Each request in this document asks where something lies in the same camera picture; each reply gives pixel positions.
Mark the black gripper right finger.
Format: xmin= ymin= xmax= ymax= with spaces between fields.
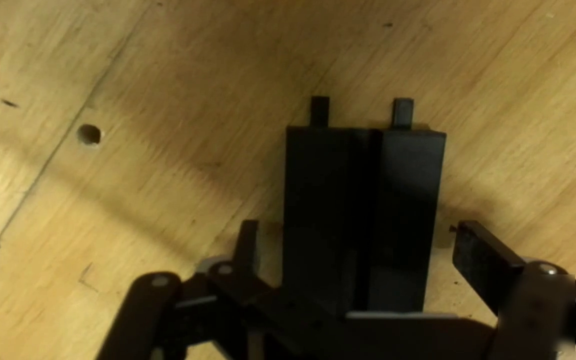
xmin=451 ymin=221 xmax=576 ymax=360

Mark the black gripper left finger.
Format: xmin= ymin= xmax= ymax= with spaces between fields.
xmin=95 ymin=219 xmax=284 ymax=360

